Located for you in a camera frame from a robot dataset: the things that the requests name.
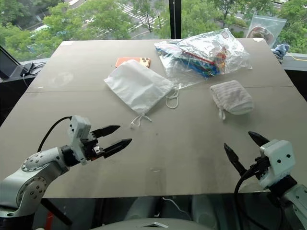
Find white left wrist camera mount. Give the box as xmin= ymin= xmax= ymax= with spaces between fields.
xmin=68 ymin=115 xmax=92 ymax=165

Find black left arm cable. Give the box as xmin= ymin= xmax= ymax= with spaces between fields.
xmin=37 ymin=116 xmax=73 ymax=153

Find yellow cable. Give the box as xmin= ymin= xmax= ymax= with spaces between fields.
xmin=284 ymin=54 xmax=307 ymax=61

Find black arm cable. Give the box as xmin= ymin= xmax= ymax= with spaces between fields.
xmin=37 ymin=116 xmax=73 ymax=153
xmin=234 ymin=167 xmax=259 ymax=230

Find grey robot torso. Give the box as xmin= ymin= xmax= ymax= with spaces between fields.
xmin=100 ymin=216 xmax=200 ymax=230

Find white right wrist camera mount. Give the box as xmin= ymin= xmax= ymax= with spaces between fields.
xmin=258 ymin=139 xmax=295 ymax=190

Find clear bag of colourful items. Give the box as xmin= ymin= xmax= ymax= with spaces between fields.
xmin=153 ymin=27 xmax=253 ymax=90

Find black adapter with cable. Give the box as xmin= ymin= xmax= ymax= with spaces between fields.
xmin=22 ymin=62 xmax=46 ymax=76

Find blurred white plastic bag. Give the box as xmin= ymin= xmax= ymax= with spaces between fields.
xmin=103 ymin=59 xmax=180 ymax=129

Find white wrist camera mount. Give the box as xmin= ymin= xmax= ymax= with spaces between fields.
xmin=68 ymin=115 xmax=92 ymax=165
xmin=258 ymin=139 xmax=295 ymax=190

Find blue crumpled cloth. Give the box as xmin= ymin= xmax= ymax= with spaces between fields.
xmin=271 ymin=44 xmax=290 ymax=64

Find thin white cord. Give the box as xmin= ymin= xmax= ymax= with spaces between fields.
xmin=162 ymin=196 xmax=193 ymax=220

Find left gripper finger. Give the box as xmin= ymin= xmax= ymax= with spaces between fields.
xmin=103 ymin=138 xmax=133 ymax=159
xmin=92 ymin=125 xmax=121 ymax=138

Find black slanted bar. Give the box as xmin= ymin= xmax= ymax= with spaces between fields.
xmin=40 ymin=197 xmax=73 ymax=226

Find orange smartphone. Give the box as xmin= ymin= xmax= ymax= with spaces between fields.
xmin=115 ymin=57 xmax=152 ymax=69

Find white grey striped towel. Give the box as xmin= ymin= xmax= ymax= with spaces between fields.
xmin=209 ymin=80 xmax=254 ymax=120

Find black window post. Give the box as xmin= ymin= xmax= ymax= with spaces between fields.
xmin=169 ymin=0 xmax=182 ymax=39

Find clear zip bag, brown contents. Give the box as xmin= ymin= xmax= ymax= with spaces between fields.
xmin=246 ymin=14 xmax=288 ymax=48

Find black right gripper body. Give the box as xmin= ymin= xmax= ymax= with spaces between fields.
xmin=249 ymin=155 xmax=272 ymax=180

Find black flat screen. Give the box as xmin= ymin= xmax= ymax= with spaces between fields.
xmin=0 ymin=45 xmax=25 ymax=80

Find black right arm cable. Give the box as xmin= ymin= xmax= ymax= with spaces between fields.
xmin=234 ymin=167 xmax=259 ymax=230

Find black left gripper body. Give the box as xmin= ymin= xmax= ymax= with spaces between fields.
xmin=83 ymin=131 xmax=106 ymax=161

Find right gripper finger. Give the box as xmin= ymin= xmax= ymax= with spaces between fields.
xmin=224 ymin=143 xmax=248 ymax=178
xmin=248 ymin=131 xmax=271 ymax=147

